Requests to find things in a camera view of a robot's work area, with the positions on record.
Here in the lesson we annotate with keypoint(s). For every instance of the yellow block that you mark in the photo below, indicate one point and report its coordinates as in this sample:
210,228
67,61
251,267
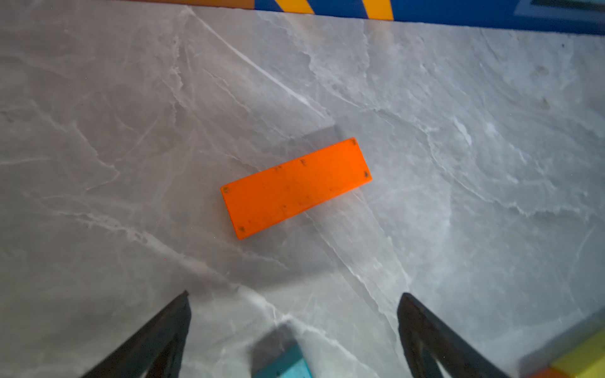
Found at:
585,360

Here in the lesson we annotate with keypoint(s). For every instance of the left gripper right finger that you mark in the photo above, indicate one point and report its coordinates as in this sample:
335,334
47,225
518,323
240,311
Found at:
429,345

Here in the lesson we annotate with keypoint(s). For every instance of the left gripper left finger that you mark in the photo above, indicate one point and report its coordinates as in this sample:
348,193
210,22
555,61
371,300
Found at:
155,350

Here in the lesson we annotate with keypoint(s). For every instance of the teal block upper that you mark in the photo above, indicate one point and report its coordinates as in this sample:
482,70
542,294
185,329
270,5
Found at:
289,364

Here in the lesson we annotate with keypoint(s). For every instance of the orange block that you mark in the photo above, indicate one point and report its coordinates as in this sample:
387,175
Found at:
262,200
549,372

